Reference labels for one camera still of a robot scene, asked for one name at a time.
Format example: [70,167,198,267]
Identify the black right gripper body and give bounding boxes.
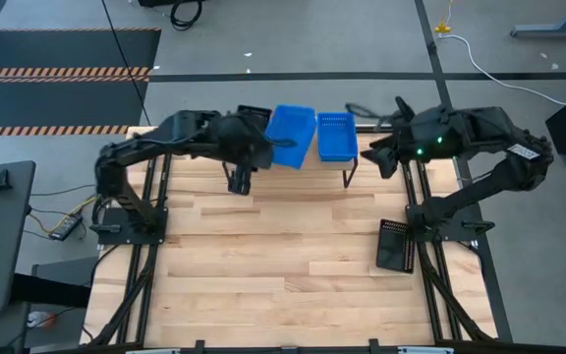
[389,122,425,162]

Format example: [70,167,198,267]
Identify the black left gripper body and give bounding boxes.
[237,120,275,171]

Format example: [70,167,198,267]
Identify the black plastic basket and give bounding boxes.
[236,103,273,120]
[374,218,416,274]

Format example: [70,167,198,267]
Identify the gray table leg foot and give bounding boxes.
[510,0,566,39]

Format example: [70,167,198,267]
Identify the black hazard-striped floor mat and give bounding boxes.
[0,27,163,138]

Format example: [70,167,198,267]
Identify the black power adapter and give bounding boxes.
[48,214,82,242]

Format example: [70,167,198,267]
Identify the dark gray cart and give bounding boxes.
[30,256,100,354]

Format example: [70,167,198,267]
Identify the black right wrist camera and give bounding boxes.
[377,147,401,180]

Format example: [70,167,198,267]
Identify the white floor cable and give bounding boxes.
[438,32,566,107]

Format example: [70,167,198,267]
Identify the yellow cable with plug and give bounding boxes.
[434,0,454,35]

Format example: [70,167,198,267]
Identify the coiled black cable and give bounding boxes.
[169,0,205,31]

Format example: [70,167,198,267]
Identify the thin black floor cable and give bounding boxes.
[99,0,153,127]

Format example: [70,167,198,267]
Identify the black metal table frame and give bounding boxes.
[80,125,515,354]

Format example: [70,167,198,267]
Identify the thin yellow cable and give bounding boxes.
[29,195,98,235]

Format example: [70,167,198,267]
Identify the silver frame bracket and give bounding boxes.
[398,346,455,354]

